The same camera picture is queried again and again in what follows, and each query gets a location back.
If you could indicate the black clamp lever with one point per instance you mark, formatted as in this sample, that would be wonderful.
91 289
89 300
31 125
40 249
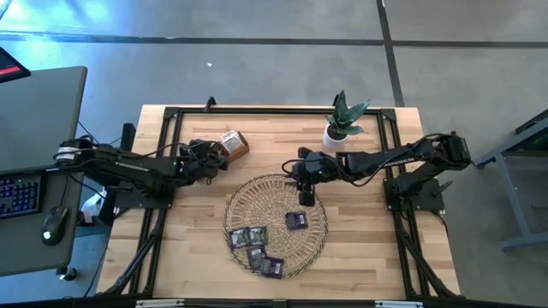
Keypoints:
443 188

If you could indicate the silver bracket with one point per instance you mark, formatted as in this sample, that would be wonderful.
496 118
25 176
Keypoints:
158 303
398 304

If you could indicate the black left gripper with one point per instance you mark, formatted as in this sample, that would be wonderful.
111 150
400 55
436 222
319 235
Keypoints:
199 162

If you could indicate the round woven straw placemat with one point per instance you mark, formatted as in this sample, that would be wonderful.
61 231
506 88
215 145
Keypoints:
265 205

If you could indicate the wooden organizer box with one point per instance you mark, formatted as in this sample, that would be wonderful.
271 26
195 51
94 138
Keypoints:
242 154

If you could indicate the black frame clamp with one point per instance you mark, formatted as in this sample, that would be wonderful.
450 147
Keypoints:
210 102

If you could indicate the snake plant in white pot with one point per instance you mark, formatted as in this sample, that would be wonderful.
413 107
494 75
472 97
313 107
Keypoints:
335 139

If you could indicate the white tea packet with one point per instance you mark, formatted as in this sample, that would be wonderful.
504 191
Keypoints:
231 142

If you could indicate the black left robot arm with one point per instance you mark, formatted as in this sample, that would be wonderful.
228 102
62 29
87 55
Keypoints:
128 164

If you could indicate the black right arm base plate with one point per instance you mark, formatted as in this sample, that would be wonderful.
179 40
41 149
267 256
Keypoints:
424 199

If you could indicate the black aluminium table frame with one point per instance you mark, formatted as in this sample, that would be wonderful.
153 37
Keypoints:
278 110

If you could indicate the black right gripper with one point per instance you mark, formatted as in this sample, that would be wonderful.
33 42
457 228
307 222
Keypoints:
319 167

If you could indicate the grey metal table frame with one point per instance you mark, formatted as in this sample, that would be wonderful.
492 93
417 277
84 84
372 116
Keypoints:
517 205

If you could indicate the dark grey desk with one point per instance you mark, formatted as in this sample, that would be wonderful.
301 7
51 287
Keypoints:
25 248
38 120

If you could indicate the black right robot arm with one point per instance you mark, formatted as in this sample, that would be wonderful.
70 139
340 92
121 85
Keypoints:
385 161

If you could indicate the black caster wheel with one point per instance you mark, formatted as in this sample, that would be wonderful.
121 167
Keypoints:
68 274

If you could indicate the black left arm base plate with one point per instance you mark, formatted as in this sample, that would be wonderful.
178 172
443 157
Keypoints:
137 201

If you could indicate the black screen with red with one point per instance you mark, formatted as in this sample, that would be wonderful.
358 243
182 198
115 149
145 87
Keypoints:
10 68

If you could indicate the black backlit keyboard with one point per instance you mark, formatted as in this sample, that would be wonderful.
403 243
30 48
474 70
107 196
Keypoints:
19 194

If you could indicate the dark green tea packet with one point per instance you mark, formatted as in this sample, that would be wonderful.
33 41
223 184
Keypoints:
239 238
258 235

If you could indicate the black computer mouse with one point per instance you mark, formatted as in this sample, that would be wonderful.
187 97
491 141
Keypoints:
54 226

